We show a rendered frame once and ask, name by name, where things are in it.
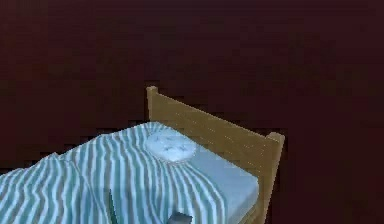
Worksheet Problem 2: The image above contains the pale blue round pillow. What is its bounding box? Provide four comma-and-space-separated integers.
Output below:
145, 129, 198, 164

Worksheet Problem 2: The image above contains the wooden bed with striped blanket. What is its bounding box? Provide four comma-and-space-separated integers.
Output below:
0, 85, 286, 224

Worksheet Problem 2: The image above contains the small grey box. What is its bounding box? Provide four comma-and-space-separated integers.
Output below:
167, 211, 194, 224

